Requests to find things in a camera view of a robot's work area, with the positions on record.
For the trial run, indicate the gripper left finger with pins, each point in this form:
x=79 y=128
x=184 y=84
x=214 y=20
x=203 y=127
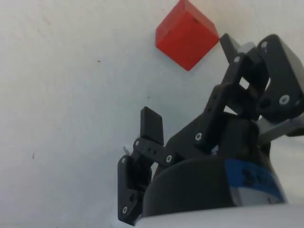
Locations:
x=152 y=128

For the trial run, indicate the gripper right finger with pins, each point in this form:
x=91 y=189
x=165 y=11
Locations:
x=280 y=71

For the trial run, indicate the red cube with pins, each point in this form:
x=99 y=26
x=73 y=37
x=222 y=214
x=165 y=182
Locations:
x=184 y=44

